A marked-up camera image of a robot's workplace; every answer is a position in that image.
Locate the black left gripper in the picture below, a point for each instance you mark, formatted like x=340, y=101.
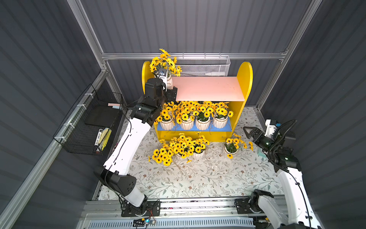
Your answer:
x=171, y=93

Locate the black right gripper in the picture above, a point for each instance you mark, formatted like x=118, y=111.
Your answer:
x=258, y=135

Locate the sunflower pot top shelf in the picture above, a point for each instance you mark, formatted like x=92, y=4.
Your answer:
x=165, y=61
x=181, y=146

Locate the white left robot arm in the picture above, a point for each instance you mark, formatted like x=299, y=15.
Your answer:
x=114, y=172

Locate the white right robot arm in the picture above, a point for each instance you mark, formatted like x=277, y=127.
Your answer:
x=276, y=144

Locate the sunflower pot lower left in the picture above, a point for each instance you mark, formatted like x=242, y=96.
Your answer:
x=166, y=117

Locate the sunflower pot lower right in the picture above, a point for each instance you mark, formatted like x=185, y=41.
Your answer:
x=221, y=114

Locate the yellow wooden shelf unit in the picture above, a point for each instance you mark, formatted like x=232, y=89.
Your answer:
x=233, y=90

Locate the pink sticky note pad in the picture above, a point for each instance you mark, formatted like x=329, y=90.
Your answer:
x=114, y=106

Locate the yellow book in basket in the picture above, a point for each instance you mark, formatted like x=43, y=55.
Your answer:
x=101, y=141

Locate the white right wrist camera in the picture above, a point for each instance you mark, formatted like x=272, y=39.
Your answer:
x=271, y=126

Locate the white wire basket behind shelf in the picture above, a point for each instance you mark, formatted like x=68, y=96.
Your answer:
x=205, y=66

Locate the black wire wall basket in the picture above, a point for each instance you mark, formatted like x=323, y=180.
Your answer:
x=78, y=134

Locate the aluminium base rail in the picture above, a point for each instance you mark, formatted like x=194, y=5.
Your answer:
x=176, y=213

